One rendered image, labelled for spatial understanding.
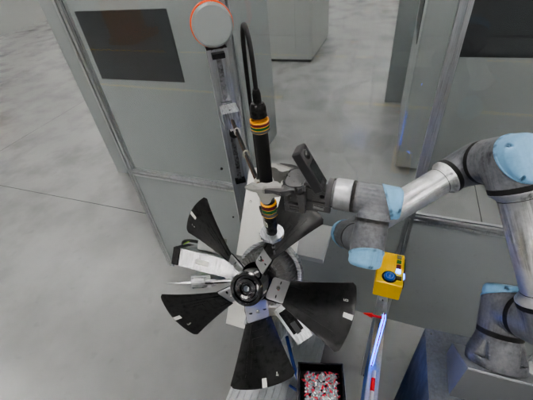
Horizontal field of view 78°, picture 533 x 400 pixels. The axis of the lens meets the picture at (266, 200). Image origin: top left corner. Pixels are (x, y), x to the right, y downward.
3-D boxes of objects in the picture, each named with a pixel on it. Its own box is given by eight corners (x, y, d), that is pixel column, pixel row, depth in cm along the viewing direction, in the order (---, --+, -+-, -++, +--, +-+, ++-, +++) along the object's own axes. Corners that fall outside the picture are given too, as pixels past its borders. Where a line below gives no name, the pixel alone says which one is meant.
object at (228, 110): (221, 121, 143) (218, 102, 138) (237, 117, 144) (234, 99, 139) (225, 132, 135) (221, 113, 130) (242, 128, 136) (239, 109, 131)
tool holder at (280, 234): (255, 225, 100) (252, 200, 93) (278, 219, 101) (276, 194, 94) (263, 246, 93) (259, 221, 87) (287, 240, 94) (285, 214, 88)
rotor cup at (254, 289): (238, 294, 125) (222, 305, 113) (243, 257, 124) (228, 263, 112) (274, 305, 120) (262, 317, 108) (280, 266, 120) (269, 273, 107)
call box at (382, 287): (376, 266, 144) (379, 249, 137) (400, 271, 141) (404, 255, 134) (371, 296, 133) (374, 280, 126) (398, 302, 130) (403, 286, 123)
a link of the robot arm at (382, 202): (400, 224, 70) (406, 185, 70) (347, 215, 74) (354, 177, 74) (397, 223, 78) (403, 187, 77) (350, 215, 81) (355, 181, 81)
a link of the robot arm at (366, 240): (367, 262, 83) (374, 219, 83) (388, 273, 72) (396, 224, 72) (337, 257, 83) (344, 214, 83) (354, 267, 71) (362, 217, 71)
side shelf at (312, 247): (270, 218, 193) (270, 214, 191) (332, 230, 181) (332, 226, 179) (255, 248, 176) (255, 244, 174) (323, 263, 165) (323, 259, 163)
